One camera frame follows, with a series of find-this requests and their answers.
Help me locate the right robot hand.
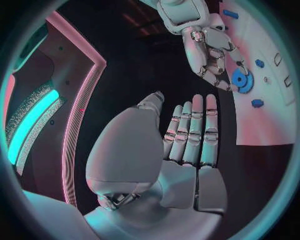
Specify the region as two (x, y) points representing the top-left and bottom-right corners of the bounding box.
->
(181, 26), (251, 93)

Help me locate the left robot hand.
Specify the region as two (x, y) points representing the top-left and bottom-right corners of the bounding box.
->
(83, 90), (229, 240)

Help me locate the blue gear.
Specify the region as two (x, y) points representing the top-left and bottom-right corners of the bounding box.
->
(231, 67), (255, 94)

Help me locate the white task board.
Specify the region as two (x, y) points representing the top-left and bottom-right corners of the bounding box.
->
(217, 0), (297, 146)

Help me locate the blue block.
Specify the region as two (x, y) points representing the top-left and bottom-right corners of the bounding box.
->
(221, 9), (240, 20)

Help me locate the glowing light bar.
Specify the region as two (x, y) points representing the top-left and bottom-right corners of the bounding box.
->
(7, 89), (61, 166)

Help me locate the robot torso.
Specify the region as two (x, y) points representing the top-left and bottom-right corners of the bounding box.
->
(4, 10), (108, 207)

